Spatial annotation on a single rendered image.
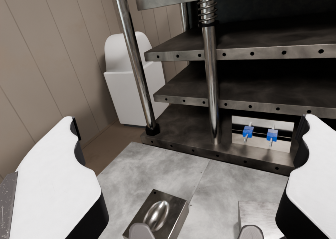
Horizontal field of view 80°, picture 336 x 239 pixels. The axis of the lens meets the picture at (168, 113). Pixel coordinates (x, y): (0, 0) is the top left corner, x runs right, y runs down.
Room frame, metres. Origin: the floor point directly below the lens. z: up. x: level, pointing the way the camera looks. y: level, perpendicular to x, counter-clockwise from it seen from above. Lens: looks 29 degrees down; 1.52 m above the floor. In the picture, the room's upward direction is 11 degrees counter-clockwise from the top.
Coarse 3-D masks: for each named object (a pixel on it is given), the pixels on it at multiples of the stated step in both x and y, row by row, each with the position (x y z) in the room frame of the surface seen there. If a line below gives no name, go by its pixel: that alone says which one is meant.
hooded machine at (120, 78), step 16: (112, 48) 2.57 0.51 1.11; (144, 48) 2.63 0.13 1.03; (112, 64) 2.56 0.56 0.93; (128, 64) 2.44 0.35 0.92; (144, 64) 2.56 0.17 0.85; (160, 64) 2.85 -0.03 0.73; (112, 80) 2.53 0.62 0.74; (128, 80) 2.40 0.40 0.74; (160, 80) 2.77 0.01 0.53; (112, 96) 2.57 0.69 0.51; (128, 96) 2.44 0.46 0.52; (128, 112) 2.48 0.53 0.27; (160, 112) 2.61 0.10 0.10
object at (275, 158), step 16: (176, 112) 1.30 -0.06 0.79; (192, 112) 1.26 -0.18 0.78; (208, 112) 1.21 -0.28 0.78; (224, 112) 1.17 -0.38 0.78; (160, 128) 1.13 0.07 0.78; (176, 128) 1.09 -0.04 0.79; (192, 128) 1.06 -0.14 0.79; (208, 128) 1.03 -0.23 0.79; (224, 128) 0.99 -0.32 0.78; (160, 144) 1.01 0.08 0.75; (176, 144) 0.94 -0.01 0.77; (192, 144) 0.90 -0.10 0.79; (208, 144) 0.88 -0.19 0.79; (224, 144) 0.85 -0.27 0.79; (240, 144) 0.83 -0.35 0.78; (224, 160) 0.79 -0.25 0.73; (240, 160) 0.74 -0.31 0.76; (256, 160) 0.70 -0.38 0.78; (272, 160) 0.68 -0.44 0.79; (288, 160) 0.66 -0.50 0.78
